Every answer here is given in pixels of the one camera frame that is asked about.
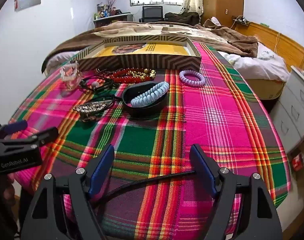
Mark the yellow shallow box lid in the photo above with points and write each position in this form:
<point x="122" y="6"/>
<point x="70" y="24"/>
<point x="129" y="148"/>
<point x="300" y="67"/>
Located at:
<point x="142" y="62"/>

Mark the pink green plaid cloth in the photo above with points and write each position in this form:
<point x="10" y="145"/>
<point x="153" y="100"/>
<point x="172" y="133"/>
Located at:
<point x="217" y="120"/>

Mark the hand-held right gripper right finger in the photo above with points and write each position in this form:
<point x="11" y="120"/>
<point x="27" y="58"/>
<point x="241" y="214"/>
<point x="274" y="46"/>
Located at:
<point x="204" y="168"/>

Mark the group of bottles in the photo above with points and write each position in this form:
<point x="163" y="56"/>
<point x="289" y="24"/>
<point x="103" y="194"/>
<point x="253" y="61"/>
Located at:
<point x="104" y="11"/>

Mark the grey drawer cabinet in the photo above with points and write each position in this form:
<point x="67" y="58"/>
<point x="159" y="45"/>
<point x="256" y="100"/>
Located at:
<point x="294" y="105"/>

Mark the power strip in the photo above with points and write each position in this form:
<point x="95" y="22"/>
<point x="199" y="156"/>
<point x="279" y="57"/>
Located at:
<point x="240" y="20"/>

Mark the red packet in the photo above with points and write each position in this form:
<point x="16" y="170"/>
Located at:
<point x="297" y="161"/>

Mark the black office chair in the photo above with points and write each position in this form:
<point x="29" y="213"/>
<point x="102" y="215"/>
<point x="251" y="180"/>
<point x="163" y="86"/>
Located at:
<point x="152" y="12"/>

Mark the wooden wardrobe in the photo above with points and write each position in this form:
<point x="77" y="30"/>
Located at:
<point x="222" y="0"/>

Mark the black bangle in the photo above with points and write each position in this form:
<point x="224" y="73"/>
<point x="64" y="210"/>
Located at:
<point x="142" y="111"/>

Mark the clear glass bowl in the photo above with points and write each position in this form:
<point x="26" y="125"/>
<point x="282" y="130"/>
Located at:
<point x="70" y="77"/>

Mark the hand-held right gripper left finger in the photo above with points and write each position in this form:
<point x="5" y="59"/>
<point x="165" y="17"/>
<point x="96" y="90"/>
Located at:
<point x="102" y="171"/>

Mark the desk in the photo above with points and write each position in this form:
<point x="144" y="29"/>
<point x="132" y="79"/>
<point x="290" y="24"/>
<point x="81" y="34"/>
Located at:
<point x="112" y="20"/>

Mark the wooden bed frame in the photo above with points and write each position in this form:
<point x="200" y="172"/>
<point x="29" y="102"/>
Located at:
<point x="286" y="42"/>

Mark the white floral bedding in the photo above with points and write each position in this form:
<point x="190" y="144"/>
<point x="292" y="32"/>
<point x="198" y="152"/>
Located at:
<point x="256" y="65"/>

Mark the white bed sheet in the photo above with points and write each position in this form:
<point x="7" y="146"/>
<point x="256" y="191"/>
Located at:
<point x="60" y="58"/>

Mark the brown paw print blanket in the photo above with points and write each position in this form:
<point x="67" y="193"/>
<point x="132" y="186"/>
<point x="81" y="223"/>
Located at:
<point x="92" y="36"/>

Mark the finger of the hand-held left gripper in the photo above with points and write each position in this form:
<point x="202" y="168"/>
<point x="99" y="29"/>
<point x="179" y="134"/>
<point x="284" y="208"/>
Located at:
<point x="46" y="134"/>
<point x="16" y="127"/>

